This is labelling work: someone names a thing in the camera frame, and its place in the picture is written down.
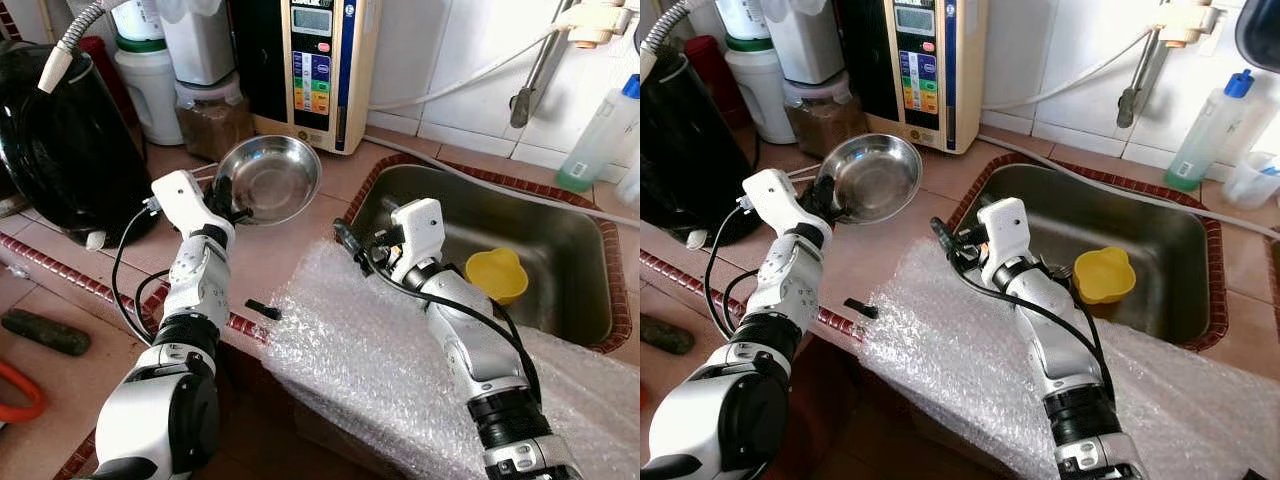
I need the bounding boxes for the steel bowl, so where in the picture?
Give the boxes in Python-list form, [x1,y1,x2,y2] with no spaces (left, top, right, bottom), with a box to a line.
[815,133,924,227]
[215,135,323,227]

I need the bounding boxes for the yellow plastic bowl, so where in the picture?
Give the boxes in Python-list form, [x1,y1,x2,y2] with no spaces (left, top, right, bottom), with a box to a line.
[1073,246,1138,305]
[465,248,529,306]

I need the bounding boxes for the brown powder jar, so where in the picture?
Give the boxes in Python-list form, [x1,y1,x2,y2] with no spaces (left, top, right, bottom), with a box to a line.
[175,75,256,161]
[783,75,869,159]

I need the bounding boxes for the clear bubble wrap sheet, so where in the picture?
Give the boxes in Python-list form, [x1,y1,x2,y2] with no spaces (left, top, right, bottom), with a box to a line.
[858,240,1280,480]
[262,240,641,480]

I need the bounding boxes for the black electric kettle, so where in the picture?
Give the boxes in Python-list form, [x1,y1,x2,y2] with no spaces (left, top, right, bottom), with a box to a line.
[0,42,161,249]
[640,48,756,249]

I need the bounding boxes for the cream water ionizer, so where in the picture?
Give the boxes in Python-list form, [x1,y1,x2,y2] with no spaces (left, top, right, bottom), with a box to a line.
[230,0,383,156]
[835,0,989,156]

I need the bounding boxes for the white plastic container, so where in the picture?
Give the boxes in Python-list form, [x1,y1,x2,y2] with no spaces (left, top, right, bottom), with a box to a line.
[160,0,236,87]
[770,0,846,87]

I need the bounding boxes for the dark red container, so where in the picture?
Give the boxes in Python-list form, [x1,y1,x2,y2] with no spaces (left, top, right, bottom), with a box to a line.
[685,36,751,126]
[80,36,136,121]

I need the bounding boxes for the steel sink basin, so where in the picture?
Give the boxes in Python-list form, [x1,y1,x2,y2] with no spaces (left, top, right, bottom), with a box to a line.
[350,163,616,346]
[950,163,1216,346]

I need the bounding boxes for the clear plastic cup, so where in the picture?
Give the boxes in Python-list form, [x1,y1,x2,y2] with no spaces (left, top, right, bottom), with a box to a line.
[1222,150,1280,211]
[615,160,641,209]

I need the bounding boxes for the dark green cylindrical object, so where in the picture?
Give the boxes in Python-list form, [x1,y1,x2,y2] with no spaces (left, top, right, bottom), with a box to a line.
[640,315,696,356]
[0,308,93,358]

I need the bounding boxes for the clear bottle blue cap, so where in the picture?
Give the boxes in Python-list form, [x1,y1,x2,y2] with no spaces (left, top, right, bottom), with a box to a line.
[555,75,641,193]
[1163,70,1256,193]

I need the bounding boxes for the cream tap diverter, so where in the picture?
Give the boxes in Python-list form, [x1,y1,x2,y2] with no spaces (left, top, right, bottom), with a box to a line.
[1158,0,1223,49]
[565,0,633,49]

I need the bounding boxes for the dark blue basin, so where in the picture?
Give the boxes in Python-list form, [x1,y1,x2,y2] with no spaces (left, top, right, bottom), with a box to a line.
[1235,0,1280,76]

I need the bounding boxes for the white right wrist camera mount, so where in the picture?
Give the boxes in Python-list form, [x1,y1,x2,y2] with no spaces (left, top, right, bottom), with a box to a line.
[388,198,446,286]
[975,197,1033,286]

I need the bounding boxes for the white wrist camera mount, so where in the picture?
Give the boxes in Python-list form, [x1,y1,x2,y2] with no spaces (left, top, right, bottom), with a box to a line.
[742,168,809,236]
[150,170,219,236]
[975,197,1033,286]
[388,198,446,286]

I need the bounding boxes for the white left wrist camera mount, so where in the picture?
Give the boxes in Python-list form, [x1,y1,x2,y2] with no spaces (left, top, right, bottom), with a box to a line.
[150,170,219,236]
[742,168,809,236]

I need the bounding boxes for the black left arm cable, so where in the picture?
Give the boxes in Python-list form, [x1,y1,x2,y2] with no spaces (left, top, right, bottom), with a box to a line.
[110,197,176,346]
[703,195,771,341]

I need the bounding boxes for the thin white hose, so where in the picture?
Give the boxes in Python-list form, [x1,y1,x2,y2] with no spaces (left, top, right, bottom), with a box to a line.
[980,135,1280,241]
[365,135,641,229]

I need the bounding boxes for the white water filter green ring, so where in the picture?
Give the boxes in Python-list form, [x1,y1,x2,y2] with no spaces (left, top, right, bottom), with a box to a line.
[722,0,796,147]
[112,0,186,147]

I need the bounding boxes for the white diverter hose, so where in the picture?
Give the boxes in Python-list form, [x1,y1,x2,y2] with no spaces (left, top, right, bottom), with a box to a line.
[980,30,1161,113]
[368,30,571,113]

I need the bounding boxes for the grey wall tap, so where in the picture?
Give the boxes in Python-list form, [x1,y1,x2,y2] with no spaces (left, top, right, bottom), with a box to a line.
[1115,0,1186,129]
[508,0,581,129]

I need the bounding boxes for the grey corrugated hose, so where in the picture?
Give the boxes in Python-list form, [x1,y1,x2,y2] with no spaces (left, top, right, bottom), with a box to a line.
[640,0,721,86]
[38,0,131,96]

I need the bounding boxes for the orange ring object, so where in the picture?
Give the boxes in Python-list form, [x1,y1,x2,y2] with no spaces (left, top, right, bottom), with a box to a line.
[0,360,48,424]

